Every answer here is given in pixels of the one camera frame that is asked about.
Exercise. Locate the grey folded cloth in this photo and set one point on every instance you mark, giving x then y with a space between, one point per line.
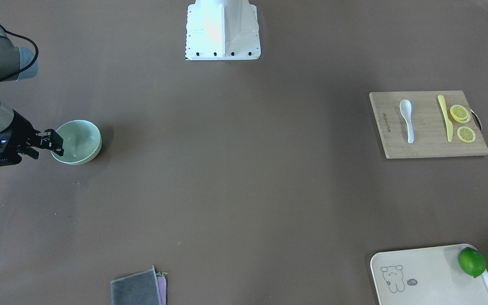
143 288

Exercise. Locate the green bowl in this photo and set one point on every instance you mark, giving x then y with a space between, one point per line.
82 142

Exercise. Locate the cream rabbit tray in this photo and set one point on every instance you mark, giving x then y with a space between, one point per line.
426 276

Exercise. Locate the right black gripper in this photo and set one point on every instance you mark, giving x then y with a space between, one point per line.
20 130

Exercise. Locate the bamboo cutting board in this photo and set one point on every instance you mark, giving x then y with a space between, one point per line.
428 124

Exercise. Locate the single lemon slice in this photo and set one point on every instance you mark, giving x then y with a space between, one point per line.
466 134

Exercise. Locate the yellow plastic knife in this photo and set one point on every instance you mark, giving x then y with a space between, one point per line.
445 115

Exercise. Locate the white ceramic spoon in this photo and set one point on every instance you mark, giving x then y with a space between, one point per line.
405 107

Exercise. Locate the green lime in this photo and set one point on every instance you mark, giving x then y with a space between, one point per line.
472 262

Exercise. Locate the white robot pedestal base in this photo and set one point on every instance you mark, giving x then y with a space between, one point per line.
222 30

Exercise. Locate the stacked lemon slice top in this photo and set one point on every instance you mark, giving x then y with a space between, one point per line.
457 108

